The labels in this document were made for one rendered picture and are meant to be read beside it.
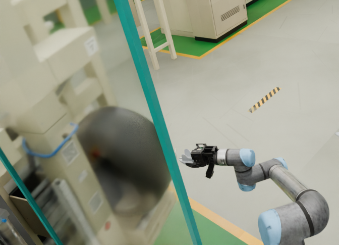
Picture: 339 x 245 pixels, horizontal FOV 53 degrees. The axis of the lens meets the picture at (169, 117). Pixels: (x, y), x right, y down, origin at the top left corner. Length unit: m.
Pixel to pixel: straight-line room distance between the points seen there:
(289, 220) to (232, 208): 1.86
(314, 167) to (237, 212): 0.82
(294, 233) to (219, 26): 5.15
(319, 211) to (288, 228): 0.11
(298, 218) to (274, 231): 0.09
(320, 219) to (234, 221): 1.77
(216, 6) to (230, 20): 0.46
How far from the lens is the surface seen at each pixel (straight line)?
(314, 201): 1.22
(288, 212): 1.18
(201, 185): 3.25
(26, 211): 1.97
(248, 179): 1.51
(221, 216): 2.97
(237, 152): 1.47
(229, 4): 6.22
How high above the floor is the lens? 2.25
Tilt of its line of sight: 32 degrees down
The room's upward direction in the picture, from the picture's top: 16 degrees counter-clockwise
